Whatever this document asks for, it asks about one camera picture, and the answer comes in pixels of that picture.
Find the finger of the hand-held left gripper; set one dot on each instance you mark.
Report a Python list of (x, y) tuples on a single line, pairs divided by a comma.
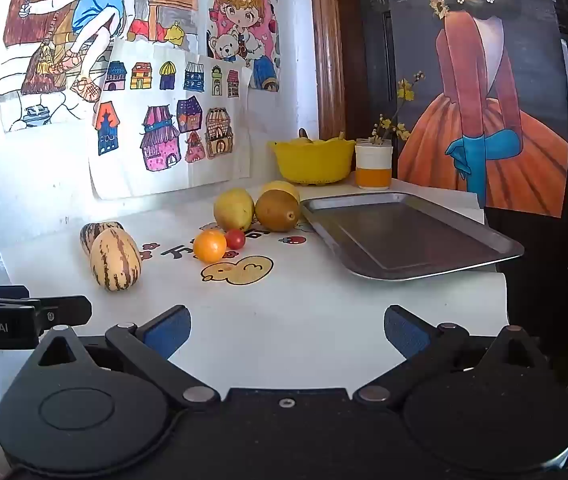
[(66, 312)]

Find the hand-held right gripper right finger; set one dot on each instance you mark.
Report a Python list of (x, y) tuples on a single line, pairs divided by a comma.
[(404, 332)]

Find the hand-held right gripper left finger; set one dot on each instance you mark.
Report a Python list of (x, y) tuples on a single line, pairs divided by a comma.
[(168, 332)]

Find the small orange tomato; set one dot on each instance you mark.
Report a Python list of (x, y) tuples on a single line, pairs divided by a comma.
[(209, 246)]

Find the large striped cream melon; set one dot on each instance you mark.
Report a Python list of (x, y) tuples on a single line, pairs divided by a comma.
[(115, 260)]

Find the small striped cream melon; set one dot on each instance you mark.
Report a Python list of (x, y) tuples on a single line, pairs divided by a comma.
[(91, 232)]

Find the metal tray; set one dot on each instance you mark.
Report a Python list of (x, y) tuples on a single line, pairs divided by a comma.
[(404, 240)]

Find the red cherry tomato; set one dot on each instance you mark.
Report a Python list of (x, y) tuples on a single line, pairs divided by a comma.
[(235, 239)]

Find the brown pear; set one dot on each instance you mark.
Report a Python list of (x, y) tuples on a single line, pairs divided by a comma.
[(276, 211)]

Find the white and orange cup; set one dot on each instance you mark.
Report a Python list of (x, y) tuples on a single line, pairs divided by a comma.
[(374, 170)]

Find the yellow colander bowl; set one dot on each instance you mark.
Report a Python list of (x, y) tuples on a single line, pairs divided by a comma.
[(311, 162)]

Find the pale yellow fruit with stem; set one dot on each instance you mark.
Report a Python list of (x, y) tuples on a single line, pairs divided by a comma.
[(326, 138)]

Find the orange dress painting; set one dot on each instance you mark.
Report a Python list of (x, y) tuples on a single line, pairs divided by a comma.
[(479, 125)]

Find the yellow flower branch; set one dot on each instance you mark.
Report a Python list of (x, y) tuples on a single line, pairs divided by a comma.
[(404, 90)]

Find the wall drawing of houses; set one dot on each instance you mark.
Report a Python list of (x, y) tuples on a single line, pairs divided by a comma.
[(163, 160)]

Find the wooden door frame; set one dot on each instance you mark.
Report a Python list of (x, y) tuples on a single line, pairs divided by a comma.
[(331, 50)]

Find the wall drawing with fan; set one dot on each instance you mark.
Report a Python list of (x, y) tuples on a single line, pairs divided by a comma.
[(98, 5)]

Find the wall drawing with teddy bear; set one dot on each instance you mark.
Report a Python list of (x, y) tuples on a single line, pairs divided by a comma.
[(244, 25)]

